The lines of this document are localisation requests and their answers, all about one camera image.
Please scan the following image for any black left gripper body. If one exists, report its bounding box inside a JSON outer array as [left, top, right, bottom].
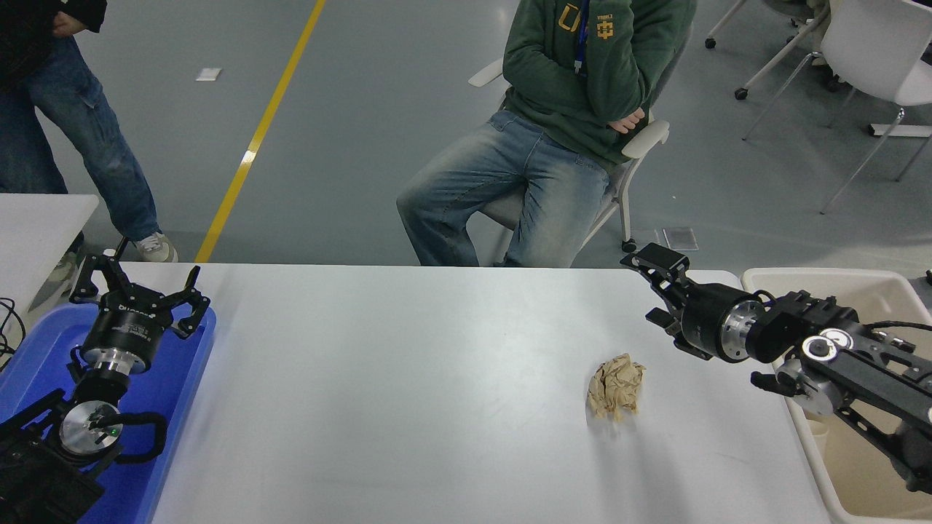
[[82, 291, 173, 364]]

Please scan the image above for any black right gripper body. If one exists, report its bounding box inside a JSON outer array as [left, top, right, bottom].
[[674, 282, 752, 362]]

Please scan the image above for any white paper cup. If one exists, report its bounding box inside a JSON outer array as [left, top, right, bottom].
[[807, 418, 831, 468]]

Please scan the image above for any seated person's right hand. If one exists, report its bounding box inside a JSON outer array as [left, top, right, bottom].
[[610, 103, 650, 132]]

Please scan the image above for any crumpled tan paper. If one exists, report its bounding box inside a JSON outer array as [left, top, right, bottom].
[[587, 353, 647, 421]]

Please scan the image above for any blue plastic tray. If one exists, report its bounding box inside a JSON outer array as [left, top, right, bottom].
[[0, 302, 218, 524]]

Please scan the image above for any white side table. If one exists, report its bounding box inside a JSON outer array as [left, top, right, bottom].
[[0, 193, 100, 321]]

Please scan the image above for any white chair with armrests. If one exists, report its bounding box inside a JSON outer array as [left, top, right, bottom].
[[467, 20, 691, 266]]

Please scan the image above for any standing person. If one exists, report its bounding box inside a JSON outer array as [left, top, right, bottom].
[[0, 0, 179, 263]]

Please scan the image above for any seated person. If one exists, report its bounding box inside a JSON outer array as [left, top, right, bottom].
[[397, 0, 698, 268]]

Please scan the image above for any large pale plastic bin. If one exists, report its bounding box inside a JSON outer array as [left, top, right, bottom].
[[741, 268, 932, 524]]

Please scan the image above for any office chair with casters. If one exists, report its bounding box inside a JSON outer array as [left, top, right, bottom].
[[705, 0, 853, 101]]

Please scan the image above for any white table foot bar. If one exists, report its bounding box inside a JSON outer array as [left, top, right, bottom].
[[870, 122, 932, 139]]

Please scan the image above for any white shell chair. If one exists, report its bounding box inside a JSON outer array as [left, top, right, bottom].
[[743, 0, 932, 215]]

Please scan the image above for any black cable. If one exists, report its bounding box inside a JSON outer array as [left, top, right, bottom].
[[0, 295, 28, 373]]

